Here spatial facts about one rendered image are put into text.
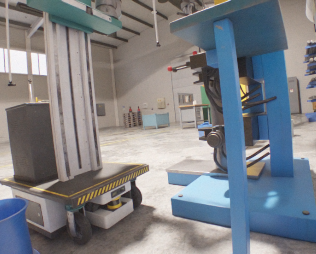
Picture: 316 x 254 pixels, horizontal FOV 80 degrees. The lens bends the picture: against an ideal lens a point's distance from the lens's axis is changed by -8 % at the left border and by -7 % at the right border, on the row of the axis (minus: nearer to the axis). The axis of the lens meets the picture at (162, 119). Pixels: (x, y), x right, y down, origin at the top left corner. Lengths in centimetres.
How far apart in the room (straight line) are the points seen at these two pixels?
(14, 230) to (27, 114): 75
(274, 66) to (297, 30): 1125
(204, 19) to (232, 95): 31
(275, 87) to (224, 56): 92
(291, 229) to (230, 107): 73
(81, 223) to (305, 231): 114
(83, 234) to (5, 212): 40
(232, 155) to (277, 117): 92
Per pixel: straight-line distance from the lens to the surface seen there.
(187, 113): 788
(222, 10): 83
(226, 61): 80
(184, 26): 87
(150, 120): 974
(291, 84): 1188
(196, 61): 125
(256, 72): 171
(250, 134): 146
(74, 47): 165
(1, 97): 1417
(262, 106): 206
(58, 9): 146
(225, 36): 82
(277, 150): 171
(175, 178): 199
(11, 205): 114
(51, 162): 155
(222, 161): 183
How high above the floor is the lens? 68
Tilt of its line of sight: 2 degrees down
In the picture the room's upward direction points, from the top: 6 degrees counter-clockwise
